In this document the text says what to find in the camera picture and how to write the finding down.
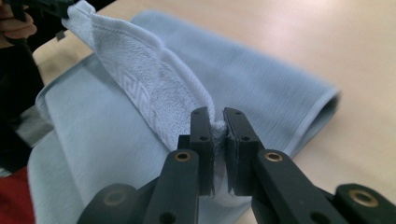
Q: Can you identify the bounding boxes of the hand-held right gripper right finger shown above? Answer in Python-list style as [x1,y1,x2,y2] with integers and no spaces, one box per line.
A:
[222,106,266,198]

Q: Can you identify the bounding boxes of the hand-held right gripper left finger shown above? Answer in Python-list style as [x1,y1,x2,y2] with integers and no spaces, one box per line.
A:
[177,105,216,197]

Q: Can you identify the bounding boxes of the light blue towel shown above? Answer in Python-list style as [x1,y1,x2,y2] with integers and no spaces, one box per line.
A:
[26,8,341,224]

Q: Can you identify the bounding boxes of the white towel with patterned border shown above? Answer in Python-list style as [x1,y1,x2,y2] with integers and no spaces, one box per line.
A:
[61,0,229,154]

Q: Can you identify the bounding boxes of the black and grey garment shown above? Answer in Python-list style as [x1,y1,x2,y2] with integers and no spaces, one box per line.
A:
[0,18,67,179]

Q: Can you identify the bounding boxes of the red garment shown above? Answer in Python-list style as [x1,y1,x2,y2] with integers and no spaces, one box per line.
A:
[0,167,36,224]

